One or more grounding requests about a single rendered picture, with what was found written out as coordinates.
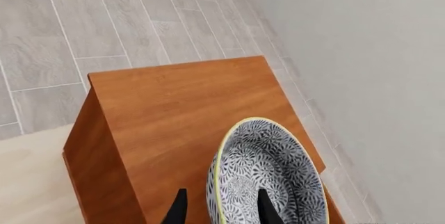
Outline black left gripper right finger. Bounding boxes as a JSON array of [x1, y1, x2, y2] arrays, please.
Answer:
[[252, 189, 287, 224]]

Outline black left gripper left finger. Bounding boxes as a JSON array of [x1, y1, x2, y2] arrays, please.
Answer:
[[159, 188, 193, 224]]

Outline wooden cabinet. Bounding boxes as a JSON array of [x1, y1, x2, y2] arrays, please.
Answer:
[[62, 55, 347, 224]]

